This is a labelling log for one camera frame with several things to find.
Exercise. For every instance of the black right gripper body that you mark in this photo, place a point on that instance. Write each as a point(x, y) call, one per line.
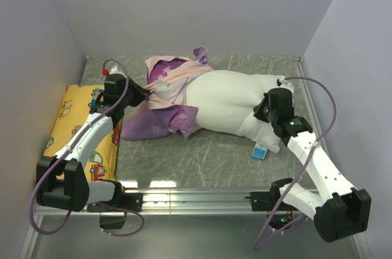
point(264, 112)

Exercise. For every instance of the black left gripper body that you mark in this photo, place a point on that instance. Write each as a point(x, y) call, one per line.
point(133, 96)

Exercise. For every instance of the white pillow insert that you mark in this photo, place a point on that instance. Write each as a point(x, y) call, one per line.
point(226, 100)

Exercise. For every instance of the pink pillowcase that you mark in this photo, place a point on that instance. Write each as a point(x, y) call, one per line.
point(165, 110)

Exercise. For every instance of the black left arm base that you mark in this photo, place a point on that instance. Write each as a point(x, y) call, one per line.
point(113, 214)

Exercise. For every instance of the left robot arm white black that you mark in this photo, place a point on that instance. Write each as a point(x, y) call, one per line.
point(61, 180)

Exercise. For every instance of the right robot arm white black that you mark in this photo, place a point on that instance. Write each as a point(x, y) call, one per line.
point(338, 209)

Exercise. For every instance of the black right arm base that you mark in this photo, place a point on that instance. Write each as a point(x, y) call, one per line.
point(285, 222)

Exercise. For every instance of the blue white pillow tag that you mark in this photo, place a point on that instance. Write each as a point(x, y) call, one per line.
point(259, 152)

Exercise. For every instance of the yellow cartoon car pillow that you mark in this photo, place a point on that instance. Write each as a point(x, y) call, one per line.
point(74, 110)

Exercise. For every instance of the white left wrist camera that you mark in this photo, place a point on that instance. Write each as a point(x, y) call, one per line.
point(114, 70)

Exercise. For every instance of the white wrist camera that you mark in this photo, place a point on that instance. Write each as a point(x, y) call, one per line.
point(114, 70)
point(283, 83)

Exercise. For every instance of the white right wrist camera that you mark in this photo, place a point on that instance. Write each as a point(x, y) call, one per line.
point(283, 83)

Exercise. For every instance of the aluminium right side rail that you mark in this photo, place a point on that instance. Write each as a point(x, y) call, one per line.
point(304, 105)

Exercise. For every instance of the aluminium rail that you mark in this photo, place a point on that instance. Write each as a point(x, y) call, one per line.
point(304, 105)
point(185, 224)

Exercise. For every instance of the aluminium front rail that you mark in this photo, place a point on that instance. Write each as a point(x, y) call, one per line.
point(185, 224)

